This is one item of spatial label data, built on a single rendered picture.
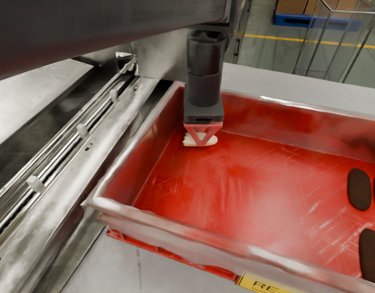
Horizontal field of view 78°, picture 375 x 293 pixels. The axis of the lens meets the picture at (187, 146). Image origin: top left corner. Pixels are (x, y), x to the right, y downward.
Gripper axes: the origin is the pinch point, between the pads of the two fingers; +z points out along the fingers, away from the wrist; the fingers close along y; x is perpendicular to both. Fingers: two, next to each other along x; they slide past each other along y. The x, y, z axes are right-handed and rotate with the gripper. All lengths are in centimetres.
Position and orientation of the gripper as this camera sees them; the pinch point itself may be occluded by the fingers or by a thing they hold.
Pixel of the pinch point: (200, 136)
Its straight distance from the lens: 46.9
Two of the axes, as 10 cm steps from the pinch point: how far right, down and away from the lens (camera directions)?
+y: 0.0, -7.1, 7.1
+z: 0.0, 7.1, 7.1
